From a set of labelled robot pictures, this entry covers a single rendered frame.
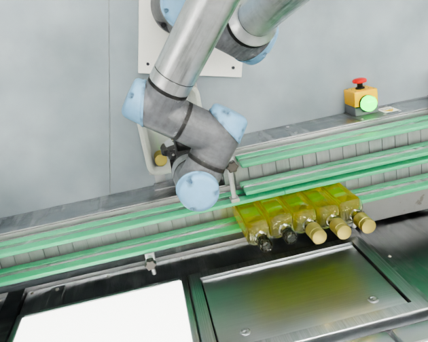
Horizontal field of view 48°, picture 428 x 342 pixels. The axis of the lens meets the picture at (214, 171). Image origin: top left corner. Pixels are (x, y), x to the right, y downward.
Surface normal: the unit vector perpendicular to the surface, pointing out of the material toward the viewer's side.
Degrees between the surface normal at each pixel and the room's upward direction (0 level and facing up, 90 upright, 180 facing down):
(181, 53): 22
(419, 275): 90
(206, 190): 1
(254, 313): 90
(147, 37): 0
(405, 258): 90
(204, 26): 18
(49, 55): 0
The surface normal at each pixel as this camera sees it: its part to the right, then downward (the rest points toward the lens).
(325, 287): -0.18, -0.93
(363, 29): 0.16, 0.30
